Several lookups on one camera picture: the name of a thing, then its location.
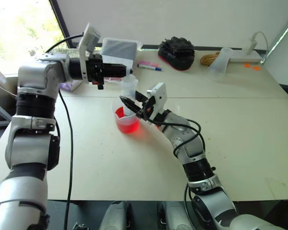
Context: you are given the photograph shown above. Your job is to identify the coil of brown rope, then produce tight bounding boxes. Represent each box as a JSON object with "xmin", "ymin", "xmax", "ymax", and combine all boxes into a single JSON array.
[{"xmin": 199, "ymin": 52, "xmax": 222, "ymax": 67}]

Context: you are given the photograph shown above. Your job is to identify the dark window frame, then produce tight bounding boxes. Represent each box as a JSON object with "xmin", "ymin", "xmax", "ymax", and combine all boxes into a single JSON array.
[{"xmin": 49, "ymin": 0, "xmax": 74, "ymax": 48}]

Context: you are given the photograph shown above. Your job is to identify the black and red cloth bundle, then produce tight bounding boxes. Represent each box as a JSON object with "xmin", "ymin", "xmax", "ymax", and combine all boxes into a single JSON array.
[{"xmin": 157, "ymin": 36, "xmax": 196, "ymax": 71}]

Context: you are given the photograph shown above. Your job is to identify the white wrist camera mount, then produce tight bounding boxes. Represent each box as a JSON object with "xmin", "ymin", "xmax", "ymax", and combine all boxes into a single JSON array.
[
  {"xmin": 146, "ymin": 82, "xmax": 168, "ymax": 120},
  {"xmin": 78, "ymin": 23, "xmax": 102, "ymax": 84}
]

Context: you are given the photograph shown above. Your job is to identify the purple packet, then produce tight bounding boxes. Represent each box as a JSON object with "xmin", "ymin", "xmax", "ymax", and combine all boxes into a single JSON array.
[{"xmin": 60, "ymin": 80, "xmax": 84, "ymax": 92}]

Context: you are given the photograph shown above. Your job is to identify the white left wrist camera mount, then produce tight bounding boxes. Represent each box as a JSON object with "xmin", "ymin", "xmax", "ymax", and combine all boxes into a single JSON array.
[{"xmin": 78, "ymin": 23, "xmax": 102, "ymax": 84}]

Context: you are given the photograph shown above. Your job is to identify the pink and blue marker pen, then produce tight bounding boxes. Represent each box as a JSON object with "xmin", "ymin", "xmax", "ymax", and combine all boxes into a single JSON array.
[{"xmin": 137, "ymin": 62, "xmax": 164, "ymax": 72}]

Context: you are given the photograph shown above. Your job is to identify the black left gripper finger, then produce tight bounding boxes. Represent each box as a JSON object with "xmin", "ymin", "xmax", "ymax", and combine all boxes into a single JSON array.
[
  {"xmin": 103, "ymin": 70, "xmax": 132, "ymax": 79},
  {"xmin": 102, "ymin": 62, "xmax": 132, "ymax": 71}
]

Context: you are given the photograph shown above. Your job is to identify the clear cup with red liquid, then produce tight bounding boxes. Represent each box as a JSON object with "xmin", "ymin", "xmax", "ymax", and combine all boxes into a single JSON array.
[{"xmin": 112, "ymin": 97, "xmax": 144, "ymax": 134}]

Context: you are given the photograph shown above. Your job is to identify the brown cardboard box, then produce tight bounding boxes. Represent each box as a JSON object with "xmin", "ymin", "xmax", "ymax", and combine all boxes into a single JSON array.
[{"xmin": 0, "ymin": 68, "xmax": 19, "ymax": 103}]

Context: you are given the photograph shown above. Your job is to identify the large clear plastic cup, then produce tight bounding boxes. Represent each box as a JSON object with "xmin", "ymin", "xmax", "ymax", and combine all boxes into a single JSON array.
[{"xmin": 207, "ymin": 46, "xmax": 234, "ymax": 82}]

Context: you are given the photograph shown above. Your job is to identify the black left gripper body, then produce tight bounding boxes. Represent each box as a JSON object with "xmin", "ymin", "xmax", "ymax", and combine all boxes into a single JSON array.
[{"xmin": 86, "ymin": 53, "xmax": 106, "ymax": 91}]

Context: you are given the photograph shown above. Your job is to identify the grey box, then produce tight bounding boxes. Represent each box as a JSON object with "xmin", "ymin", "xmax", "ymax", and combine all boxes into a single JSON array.
[{"xmin": 101, "ymin": 37, "xmax": 138, "ymax": 70}]

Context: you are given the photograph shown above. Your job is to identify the small empty clear cup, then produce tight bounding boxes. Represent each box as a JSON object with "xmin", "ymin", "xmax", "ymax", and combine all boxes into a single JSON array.
[{"xmin": 120, "ymin": 75, "xmax": 139, "ymax": 102}]

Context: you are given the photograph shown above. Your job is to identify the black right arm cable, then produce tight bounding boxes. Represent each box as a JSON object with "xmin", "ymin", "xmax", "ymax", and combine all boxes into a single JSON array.
[{"xmin": 156, "ymin": 118, "xmax": 205, "ymax": 230}]

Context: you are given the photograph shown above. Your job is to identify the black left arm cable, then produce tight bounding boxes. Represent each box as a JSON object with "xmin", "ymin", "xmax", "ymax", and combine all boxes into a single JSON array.
[{"xmin": 44, "ymin": 34, "xmax": 84, "ymax": 230}]

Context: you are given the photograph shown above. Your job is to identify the white plug with cable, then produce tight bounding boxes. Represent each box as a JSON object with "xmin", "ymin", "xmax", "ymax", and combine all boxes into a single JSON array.
[{"xmin": 244, "ymin": 31, "xmax": 270, "ymax": 55}]

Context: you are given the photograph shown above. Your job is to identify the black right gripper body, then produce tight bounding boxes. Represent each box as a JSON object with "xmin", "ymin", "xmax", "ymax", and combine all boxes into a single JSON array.
[{"xmin": 136, "ymin": 96, "xmax": 156, "ymax": 122}]

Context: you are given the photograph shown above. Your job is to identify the grey rounded robot leg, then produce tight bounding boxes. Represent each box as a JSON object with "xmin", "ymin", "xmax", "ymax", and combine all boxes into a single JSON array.
[
  {"xmin": 157, "ymin": 201, "xmax": 192, "ymax": 230},
  {"xmin": 105, "ymin": 201, "xmax": 133, "ymax": 230}
]

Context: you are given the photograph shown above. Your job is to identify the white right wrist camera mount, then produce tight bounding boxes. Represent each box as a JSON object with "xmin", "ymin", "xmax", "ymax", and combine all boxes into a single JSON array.
[{"xmin": 146, "ymin": 82, "xmax": 168, "ymax": 120}]

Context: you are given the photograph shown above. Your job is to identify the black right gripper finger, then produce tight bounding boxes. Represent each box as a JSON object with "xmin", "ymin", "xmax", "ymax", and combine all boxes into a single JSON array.
[
  {"xmin": 135, "ymin": 90, "xmax": 150, "ymax": 104},
  {"xmin": 120, "ymin": 95, "xmax": 143, "ymax": 114}
]

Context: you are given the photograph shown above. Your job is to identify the orange plastic pieces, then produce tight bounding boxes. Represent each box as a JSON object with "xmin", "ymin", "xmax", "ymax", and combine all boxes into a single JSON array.
[{"xmin": 244, "ymin": 62, "xmax": 261, "ymax": 71}]

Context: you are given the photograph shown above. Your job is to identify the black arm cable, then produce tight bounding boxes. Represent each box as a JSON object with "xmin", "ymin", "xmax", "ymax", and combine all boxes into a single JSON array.
[
  {"xmin": 44, "ymin": 34, "xmax": 84, "ymax": 230},
  {"xmin": 156, "ymin": 118, "xmax": 205, "ymax": 230}
]

